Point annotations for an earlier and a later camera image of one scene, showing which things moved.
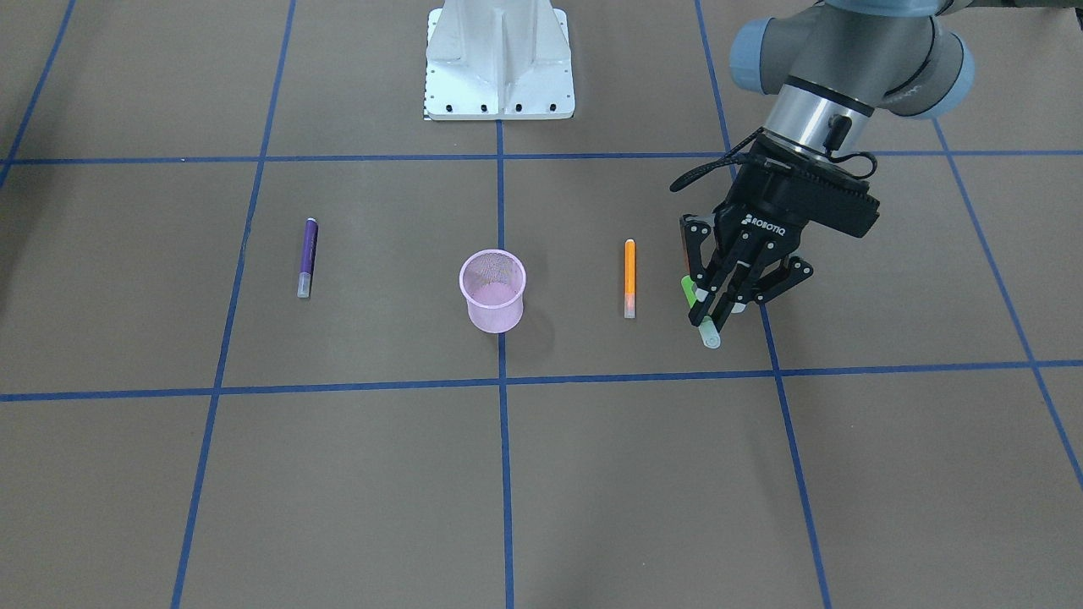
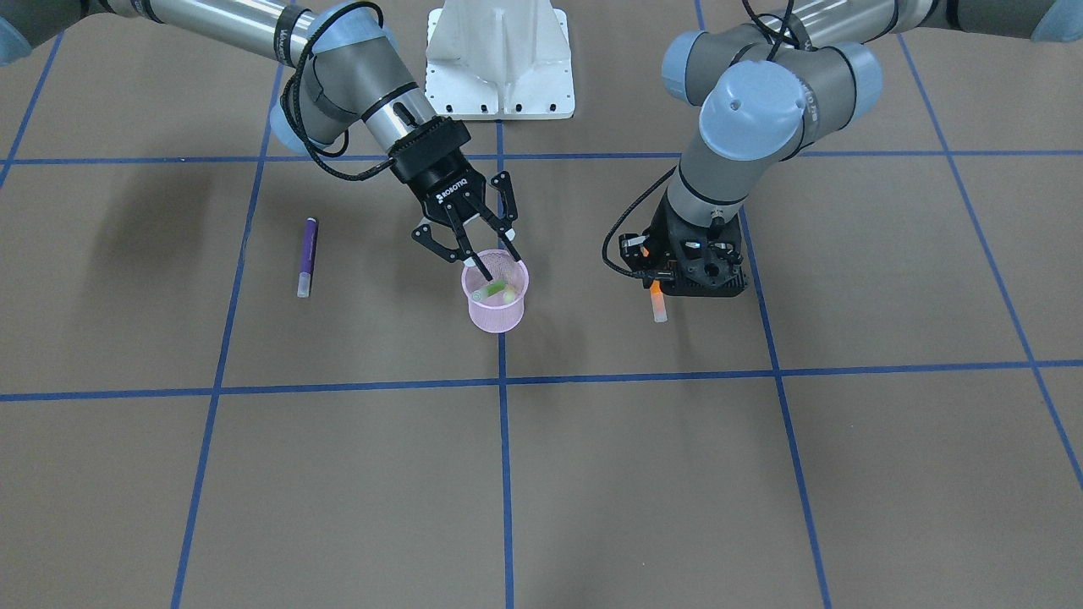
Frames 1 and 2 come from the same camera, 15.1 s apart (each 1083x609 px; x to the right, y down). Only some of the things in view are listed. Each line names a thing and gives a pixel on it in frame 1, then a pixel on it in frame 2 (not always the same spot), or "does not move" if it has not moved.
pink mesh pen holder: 492,282 does not move
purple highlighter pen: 308,258 does not move
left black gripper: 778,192 to 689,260
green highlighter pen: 692,293 to 489,290
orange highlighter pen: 629,279 to 656,296
